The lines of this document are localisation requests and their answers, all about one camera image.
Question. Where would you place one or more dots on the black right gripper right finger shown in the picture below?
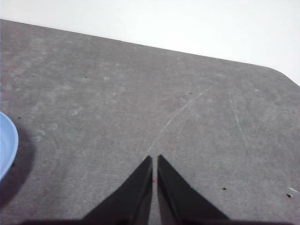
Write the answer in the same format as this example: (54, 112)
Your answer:
(178, 204)

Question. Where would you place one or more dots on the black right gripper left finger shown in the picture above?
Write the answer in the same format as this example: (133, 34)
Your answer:
(131, 204)

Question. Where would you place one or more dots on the blue plate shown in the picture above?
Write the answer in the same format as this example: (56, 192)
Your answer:
(7, 140)

